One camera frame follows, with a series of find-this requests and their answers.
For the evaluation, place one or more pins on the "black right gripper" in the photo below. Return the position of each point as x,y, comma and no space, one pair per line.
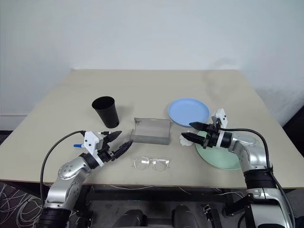
212,139

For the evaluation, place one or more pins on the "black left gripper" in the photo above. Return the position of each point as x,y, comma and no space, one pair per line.
107,155

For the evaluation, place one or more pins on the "white tissue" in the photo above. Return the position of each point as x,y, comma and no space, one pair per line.
185,142

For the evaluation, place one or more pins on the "clear frame glasses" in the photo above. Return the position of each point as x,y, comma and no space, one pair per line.
141,164

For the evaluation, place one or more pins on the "light green plate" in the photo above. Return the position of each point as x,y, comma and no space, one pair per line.
213,159

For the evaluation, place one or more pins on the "grey glasses case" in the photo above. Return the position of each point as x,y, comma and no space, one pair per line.
149,133

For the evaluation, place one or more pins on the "white pen with blue cap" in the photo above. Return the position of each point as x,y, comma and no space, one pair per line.
77,145

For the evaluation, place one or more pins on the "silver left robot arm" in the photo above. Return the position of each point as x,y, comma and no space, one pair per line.
69,169

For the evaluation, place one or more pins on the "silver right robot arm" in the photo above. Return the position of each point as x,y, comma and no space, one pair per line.
249,154

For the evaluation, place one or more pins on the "white pen with black cap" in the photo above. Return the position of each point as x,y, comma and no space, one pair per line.
105,132

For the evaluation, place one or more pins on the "light blue plate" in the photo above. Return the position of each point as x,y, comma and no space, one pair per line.
187,110

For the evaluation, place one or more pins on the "black plastic cup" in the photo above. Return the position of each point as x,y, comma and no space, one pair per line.
108,114

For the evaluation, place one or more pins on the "dark rounded shape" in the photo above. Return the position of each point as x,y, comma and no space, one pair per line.
184,217
135,218

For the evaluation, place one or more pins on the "black mat with white scribbles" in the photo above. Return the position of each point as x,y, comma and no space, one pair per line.
19,204

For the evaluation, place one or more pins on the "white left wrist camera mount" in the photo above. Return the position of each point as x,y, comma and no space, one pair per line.
91,142

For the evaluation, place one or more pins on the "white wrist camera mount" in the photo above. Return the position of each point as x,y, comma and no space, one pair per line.
91,142
222,116

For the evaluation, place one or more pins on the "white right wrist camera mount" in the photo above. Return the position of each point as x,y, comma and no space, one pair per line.
222,116

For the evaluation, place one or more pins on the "small black bracket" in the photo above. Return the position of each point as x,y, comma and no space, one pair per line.
207,211

